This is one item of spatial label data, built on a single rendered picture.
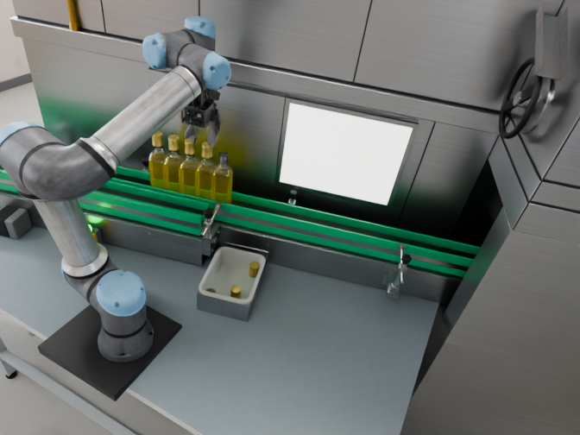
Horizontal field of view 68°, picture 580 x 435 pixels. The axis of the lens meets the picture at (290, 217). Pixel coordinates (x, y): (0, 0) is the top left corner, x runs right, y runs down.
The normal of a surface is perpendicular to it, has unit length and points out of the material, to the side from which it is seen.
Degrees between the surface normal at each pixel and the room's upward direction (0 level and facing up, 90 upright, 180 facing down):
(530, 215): 90
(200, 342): 0
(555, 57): 29
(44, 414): 0
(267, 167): 90
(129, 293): 9
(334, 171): 90
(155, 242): 90
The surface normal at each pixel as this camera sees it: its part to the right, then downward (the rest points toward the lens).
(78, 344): 0.16, -0.79
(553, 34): 0.01, -0.38
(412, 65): -0.20, 0.60
